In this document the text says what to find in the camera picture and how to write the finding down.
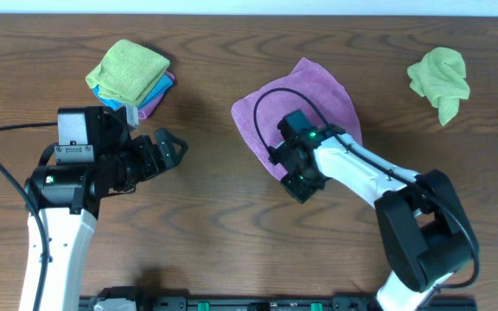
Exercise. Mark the crumpled green cloth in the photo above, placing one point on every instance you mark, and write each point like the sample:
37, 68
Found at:
441, 78

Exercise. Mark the folded blue cloth in stack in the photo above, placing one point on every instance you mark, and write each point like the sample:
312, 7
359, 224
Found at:
159, 89

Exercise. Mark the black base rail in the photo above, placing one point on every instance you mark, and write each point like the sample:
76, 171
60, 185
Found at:
131, 298

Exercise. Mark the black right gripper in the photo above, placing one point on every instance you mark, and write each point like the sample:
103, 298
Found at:
300, 193

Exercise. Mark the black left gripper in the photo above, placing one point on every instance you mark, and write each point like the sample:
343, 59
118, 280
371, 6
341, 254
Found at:
154, 163

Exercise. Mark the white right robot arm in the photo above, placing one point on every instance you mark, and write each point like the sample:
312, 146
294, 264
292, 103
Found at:
426, 235

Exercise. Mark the folded green cloth on stack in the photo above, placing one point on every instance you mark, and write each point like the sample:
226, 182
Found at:
127, 73

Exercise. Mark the folded pink cloth under stack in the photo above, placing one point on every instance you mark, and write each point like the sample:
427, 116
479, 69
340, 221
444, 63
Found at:
146, 111

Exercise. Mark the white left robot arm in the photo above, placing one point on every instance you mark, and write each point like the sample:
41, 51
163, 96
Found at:
94, 158

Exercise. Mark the purple microfiber cloth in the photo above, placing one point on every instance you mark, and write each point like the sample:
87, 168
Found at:
257, 115

